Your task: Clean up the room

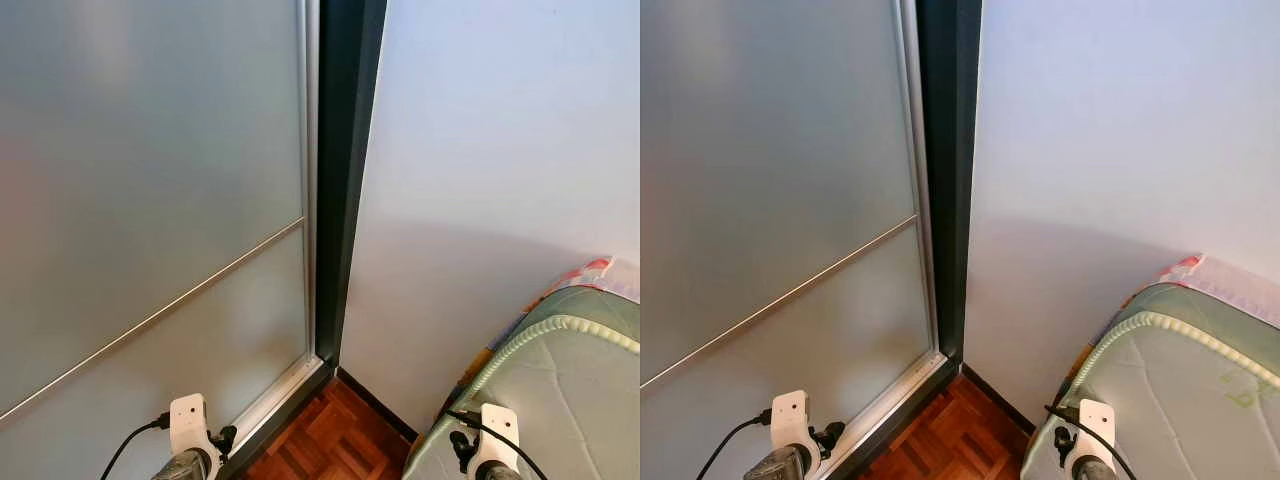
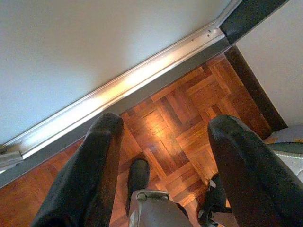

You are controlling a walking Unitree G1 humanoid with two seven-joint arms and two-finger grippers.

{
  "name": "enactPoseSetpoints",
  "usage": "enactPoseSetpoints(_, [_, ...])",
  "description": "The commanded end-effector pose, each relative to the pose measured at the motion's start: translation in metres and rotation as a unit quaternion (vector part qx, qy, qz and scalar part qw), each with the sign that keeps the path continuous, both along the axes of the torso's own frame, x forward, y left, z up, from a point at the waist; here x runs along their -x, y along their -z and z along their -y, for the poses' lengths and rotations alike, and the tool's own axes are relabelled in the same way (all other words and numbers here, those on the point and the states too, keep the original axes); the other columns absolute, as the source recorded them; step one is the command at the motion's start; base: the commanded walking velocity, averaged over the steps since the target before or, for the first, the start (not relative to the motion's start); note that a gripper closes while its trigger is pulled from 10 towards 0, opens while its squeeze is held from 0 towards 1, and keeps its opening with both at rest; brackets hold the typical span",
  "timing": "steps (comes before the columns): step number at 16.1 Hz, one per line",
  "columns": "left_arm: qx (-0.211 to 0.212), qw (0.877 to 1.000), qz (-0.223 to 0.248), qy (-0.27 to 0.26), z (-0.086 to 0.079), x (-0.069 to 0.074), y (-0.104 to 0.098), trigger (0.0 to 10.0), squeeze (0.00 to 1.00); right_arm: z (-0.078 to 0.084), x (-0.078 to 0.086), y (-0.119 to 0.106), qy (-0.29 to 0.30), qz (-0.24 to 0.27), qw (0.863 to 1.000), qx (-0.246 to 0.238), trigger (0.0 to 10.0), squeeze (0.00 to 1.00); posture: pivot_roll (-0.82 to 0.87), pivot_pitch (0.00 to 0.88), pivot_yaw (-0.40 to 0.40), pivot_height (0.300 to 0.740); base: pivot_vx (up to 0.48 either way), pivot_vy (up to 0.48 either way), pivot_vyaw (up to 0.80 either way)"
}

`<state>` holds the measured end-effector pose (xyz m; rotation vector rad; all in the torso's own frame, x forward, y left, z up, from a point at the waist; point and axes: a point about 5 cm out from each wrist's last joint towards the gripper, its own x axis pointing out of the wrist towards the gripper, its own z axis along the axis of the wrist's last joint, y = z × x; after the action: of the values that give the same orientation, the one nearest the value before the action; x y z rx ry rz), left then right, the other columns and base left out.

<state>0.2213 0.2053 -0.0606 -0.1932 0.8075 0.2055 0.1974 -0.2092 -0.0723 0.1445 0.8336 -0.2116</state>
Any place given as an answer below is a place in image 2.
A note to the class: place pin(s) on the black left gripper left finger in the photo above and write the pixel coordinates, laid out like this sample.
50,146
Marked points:
80,184

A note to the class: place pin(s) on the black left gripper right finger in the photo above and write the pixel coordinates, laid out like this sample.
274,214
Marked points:
255,184

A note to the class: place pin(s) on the white quilted upright mattress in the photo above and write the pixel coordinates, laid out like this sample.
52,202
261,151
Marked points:
291,163

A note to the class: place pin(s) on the silver sliding door track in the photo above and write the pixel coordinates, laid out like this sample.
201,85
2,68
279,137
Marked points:
118,82

